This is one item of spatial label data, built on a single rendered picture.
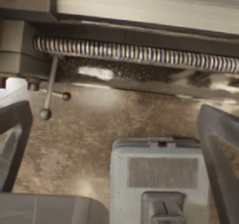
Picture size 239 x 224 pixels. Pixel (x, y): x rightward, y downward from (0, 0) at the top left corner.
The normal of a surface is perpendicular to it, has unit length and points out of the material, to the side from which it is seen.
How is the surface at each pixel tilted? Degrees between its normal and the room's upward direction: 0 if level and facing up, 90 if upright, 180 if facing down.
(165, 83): 0
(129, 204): 0
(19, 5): 0
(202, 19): 36
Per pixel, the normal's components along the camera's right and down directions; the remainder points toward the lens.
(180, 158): 0.00, 0.07
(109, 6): -0.07, 0.64
